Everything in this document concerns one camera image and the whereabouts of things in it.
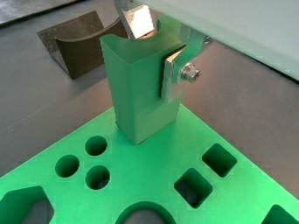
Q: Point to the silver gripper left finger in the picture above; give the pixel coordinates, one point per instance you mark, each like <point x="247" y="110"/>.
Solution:
<point x="136" y="18"/>

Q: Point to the black curved holder stand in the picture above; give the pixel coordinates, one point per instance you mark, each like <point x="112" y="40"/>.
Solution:
<point x="72" y="42"/>

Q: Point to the green shape sorter board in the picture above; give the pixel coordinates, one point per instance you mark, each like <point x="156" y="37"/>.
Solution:
<point x="184" y="173"/>

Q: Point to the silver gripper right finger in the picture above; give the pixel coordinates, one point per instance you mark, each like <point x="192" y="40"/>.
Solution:
<point x="179" y="68"/>

